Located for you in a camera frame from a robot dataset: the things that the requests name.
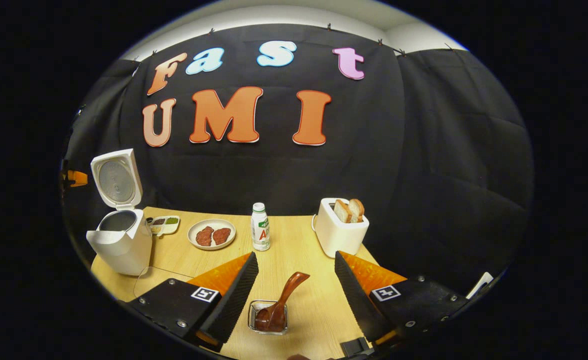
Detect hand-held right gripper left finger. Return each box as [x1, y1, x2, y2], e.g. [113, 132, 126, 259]
[126, 251, 260, 353]

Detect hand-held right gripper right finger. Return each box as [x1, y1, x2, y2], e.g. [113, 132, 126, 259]
[334, 250, 470, 351]

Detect clear wire chopstick holder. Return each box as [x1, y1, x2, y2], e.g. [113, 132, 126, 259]
[248, 299, 289, 336]

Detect brown wooden spoon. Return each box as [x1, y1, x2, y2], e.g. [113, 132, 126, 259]
[255, 271, 311, 332]

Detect white rice cooker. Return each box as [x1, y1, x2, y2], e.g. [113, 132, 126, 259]
[86, 148, 153, 277]

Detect clear glass rice tray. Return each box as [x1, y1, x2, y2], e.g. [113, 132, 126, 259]
[133, 266, 195, 301]

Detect white toaster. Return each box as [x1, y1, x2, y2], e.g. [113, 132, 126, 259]
[312, 197, 370, 259]

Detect white round plate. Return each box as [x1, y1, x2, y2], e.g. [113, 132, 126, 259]
[187, 218, 237, 251]

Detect white milk bottle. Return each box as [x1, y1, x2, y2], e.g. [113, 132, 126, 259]
[251, 202, 271, 252]

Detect white divided condiment tray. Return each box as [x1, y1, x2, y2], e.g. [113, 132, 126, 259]
[146, 215, 181, 237]

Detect white card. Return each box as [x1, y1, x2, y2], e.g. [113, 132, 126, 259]
[466, 271, 495, 299]

